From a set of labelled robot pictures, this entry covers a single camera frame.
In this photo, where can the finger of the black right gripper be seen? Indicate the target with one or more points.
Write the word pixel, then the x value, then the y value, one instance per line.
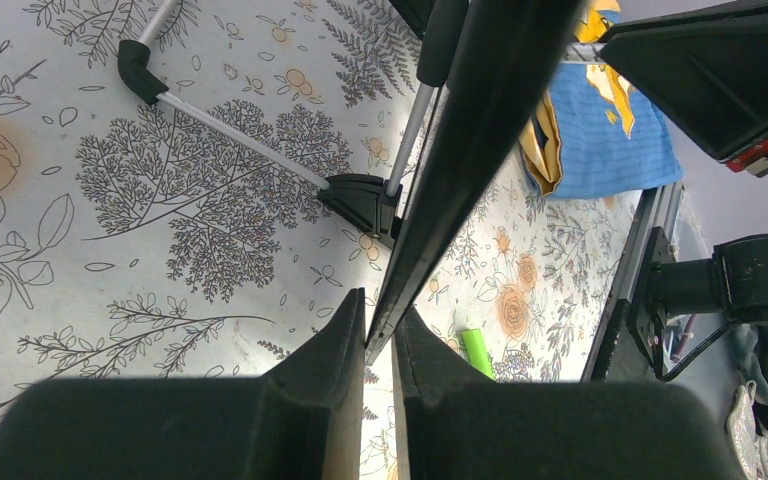
pixel 706 70

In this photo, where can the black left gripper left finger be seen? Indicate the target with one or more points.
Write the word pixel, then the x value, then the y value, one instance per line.
pixel 302 419

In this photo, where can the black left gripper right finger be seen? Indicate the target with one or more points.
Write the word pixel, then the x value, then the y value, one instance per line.
pixel 457 423

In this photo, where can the green marker cap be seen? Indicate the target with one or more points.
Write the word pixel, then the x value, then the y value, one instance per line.
pixel 477 353

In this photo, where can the white marker pen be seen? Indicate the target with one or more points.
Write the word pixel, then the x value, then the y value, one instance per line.
pixel 583 54

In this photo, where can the small black-framed whiteboard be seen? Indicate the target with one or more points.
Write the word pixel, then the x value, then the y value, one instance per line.
pixel 506 55

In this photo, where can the blue yellow cartoon cloth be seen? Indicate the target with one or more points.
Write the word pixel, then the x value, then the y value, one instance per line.
pixel 593 135

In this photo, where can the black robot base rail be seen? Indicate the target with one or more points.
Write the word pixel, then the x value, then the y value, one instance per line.
pixel 626 341

